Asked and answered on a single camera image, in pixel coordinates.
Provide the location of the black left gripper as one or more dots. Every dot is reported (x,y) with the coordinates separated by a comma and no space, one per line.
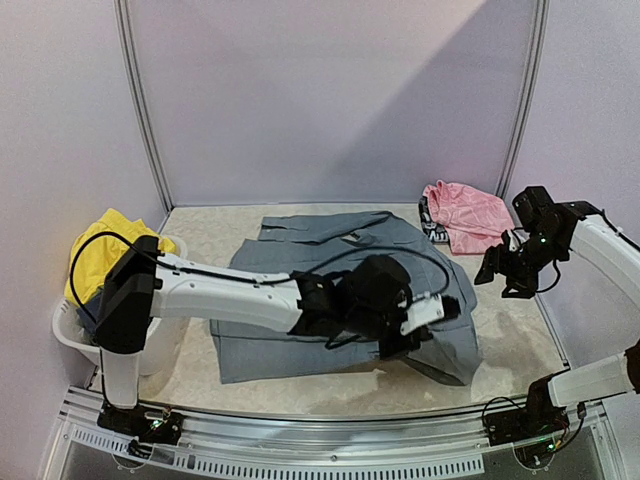
(412,343)

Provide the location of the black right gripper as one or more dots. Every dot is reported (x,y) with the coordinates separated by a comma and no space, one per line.
(498,262)

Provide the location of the grey button-up shirt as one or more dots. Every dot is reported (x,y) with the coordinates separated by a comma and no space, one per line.
(336,243)

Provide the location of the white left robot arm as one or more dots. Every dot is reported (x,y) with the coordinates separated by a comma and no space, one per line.
(210,300)

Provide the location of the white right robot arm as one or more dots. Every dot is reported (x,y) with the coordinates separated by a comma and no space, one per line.
(589,271)

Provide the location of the white laundry basket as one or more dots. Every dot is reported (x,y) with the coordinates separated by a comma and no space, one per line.
(164,338)

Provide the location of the pink folded garment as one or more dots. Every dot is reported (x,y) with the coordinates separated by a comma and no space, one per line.
(475,220)

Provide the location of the navy blue garment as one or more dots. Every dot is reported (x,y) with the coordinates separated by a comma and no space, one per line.
(88,314)

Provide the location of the yellow shorts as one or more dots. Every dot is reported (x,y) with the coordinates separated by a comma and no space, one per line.
(97,259)

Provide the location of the aluminium front rail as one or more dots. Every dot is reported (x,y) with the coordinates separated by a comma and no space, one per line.
(451,444)

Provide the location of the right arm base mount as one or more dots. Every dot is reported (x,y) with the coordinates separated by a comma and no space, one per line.
(507,422)

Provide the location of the right aluminium corner post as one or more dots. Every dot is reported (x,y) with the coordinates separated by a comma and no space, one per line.
(527,90)

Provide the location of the aluminium corner post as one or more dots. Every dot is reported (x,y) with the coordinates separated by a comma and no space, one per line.
(124,22)
(527,90)

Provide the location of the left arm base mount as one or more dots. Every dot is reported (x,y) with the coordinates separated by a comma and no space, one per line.
(146,424)

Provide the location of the left aluminium corner post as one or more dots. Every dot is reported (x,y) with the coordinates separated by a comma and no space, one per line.
(124,22)

